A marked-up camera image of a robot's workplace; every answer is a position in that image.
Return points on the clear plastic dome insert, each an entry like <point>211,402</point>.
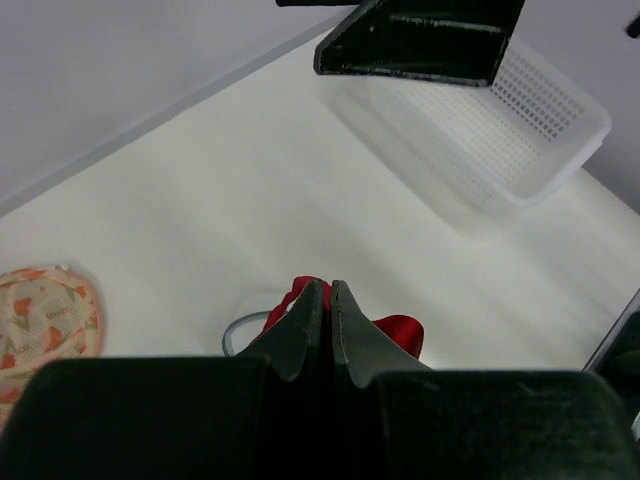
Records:
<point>249,321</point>

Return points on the pink floral mesh laundry bag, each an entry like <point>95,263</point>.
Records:
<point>47,314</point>

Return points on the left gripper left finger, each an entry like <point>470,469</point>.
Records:
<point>255,415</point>

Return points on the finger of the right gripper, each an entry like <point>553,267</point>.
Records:
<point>453,42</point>

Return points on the white plastic basket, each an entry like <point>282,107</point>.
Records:
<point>475,152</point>

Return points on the aluminium mounting rail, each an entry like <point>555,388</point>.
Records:
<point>612,334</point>

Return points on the red bra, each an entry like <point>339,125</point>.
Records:
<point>405,331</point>

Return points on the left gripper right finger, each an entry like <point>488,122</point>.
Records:
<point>399,419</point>

